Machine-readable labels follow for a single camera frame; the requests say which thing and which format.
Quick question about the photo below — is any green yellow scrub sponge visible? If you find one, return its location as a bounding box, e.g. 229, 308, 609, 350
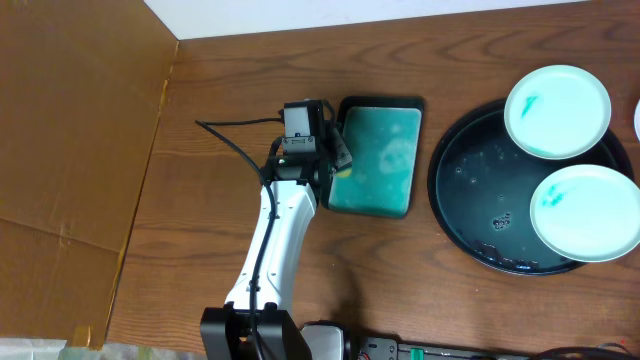
335, 168, 352, 178

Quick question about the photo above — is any white plate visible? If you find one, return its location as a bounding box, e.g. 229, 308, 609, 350
633, 100, 640, 142

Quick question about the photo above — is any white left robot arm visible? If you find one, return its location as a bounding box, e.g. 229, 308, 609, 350
200, 132, 353, 359

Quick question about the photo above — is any black rectangular water tray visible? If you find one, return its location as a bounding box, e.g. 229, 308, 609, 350
321, 96, 426, 218

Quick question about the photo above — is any round black serving tray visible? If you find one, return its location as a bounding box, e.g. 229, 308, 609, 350
427, 100, 634, 276

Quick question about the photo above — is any mint plate far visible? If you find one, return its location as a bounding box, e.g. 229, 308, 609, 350
504, 65, 612, 160

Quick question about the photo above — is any mint plate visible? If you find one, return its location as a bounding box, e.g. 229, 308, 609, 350
504, 65, 612, 160
529, 164, 639, 263

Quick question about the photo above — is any brown cardboard panel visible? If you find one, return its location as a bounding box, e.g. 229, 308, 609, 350
1, 0, 178, 348

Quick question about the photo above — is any mint plate near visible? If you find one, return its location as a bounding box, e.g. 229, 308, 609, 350
529, 164, 639, 263

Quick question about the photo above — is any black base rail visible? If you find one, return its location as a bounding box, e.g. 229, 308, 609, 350
349, 337, 639, 360

